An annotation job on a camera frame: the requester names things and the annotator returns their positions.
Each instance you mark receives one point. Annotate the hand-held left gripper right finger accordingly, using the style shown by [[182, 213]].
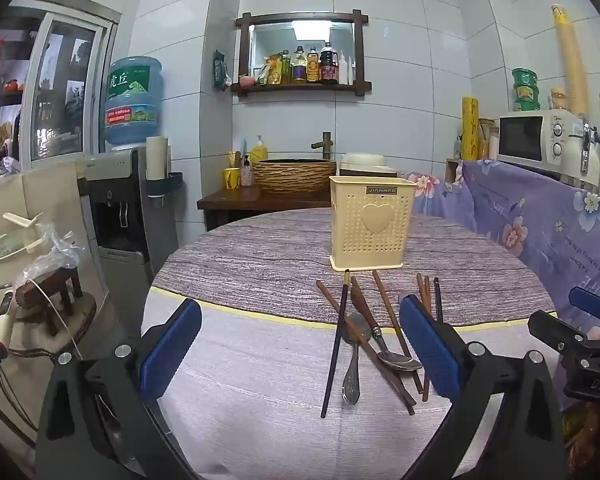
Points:
[[427, 345]]

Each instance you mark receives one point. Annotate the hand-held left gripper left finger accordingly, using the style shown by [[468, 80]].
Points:
[[172, 345]]

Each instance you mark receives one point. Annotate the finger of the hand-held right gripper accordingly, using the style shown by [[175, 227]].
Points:
[[587, 300], [550, 327]]

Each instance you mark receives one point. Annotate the large metal spoon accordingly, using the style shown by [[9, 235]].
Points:
[[352, 385]]

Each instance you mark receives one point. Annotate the black chopstick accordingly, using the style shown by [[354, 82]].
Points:
[[336, 345]]

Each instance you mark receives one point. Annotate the cream perforated utensil holder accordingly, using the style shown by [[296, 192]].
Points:
[[370, 240]]

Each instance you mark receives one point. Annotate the purple floral cloth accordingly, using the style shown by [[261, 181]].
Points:
[[530, 225]]

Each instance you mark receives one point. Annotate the small wooden stool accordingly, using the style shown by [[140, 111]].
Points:
[[45, 290]]

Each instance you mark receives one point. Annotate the clear plastic bag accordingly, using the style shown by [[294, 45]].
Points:
[[55, 255]]

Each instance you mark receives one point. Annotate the chrome tap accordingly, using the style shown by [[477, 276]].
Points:
[[586, 145]]

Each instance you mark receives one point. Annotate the blue-grey cup holder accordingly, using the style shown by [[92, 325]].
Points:
[[167, 190]]

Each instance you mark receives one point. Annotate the dark wooden vanity counter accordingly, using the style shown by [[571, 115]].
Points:
[[240, 205]]

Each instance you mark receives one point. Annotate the grey water dispenser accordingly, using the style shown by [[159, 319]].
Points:
[[115, 200]]

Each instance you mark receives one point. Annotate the white microwave oven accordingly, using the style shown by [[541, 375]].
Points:
[[525, 140]]

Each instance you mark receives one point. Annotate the yellow mug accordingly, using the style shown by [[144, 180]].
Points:
[[231, 179]]

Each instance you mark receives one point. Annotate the small wooden box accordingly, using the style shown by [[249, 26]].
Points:
[[453, 170]]

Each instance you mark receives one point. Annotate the pink patterned pump bottle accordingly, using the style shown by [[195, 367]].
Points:
[[246, 175]]

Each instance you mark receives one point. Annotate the stack of paper cups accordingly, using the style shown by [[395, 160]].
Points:
[[156, 157]]

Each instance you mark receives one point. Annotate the white rice cooker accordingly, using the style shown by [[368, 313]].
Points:
[[367, 165]]

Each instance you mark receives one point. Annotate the cream electric pot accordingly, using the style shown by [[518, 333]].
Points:
[[0, 260]]

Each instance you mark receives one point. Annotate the yellow plastic roll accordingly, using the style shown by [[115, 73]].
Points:
[[470, 130]]

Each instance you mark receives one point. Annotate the woven wash basin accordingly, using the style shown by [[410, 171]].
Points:
[[294, 176]]

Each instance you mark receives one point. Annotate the yellow soap pump bottle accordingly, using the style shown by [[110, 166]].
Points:
[[259, 152]]

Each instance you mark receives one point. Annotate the stack of green bowls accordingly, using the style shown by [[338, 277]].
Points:
[[525, 90]]

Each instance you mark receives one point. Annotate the bronze faucet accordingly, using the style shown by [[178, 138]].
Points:
[[325, 145]]

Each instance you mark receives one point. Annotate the tall yellow cup stack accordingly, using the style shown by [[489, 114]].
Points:
[[570, 60]]

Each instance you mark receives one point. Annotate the blue water jug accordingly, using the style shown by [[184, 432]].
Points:
[[132, 100]]

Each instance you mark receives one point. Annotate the pink soap dish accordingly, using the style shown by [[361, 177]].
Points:
[[246, 80]]

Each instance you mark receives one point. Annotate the green hanging packet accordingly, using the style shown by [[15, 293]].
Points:
[[221, 72]]

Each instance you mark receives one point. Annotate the glass door cabinet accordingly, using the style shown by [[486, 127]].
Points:
[[60, 85]]

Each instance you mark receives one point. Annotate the white plastic bottle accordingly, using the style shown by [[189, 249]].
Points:
[[345, 72]]

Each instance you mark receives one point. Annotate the wooden framed mirror shelf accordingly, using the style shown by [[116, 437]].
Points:
[[300, 89]]

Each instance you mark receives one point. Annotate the yellow seasoning packet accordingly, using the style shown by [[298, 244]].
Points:
[[270, 72]]

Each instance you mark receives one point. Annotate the dark soy sauce bottle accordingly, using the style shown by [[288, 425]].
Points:
[[328, 67]]

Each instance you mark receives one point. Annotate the green seasoning bottle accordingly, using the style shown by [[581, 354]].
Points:
[[285, 69]]

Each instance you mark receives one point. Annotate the amber oil bottle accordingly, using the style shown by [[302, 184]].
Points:
[[313, 67]]

